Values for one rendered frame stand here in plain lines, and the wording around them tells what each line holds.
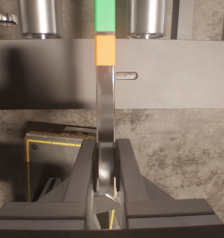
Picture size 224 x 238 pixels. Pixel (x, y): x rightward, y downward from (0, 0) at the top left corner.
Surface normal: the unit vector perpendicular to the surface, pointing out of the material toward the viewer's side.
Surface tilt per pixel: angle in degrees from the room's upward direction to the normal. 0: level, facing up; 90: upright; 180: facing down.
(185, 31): 0
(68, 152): 0
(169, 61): 0
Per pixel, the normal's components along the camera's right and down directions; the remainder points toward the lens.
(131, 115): 0.03, 0.28
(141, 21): -0.40, 0.25
